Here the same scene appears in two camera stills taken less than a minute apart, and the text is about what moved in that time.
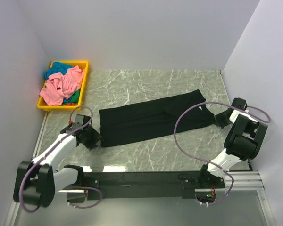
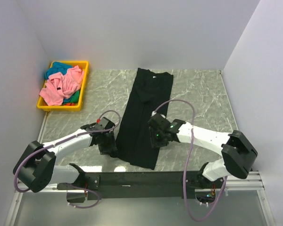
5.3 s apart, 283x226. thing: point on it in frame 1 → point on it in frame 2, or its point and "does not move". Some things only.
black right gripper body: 221,120 → 157,138
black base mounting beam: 98,185 does not move
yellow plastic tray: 84,65 does not move
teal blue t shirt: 56,67 does not move
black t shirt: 123,123 → 133,142
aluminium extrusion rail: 244,181 does not move
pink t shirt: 59,86 does not move
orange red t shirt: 70,104 does not move
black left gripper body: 92,136 → 108,143
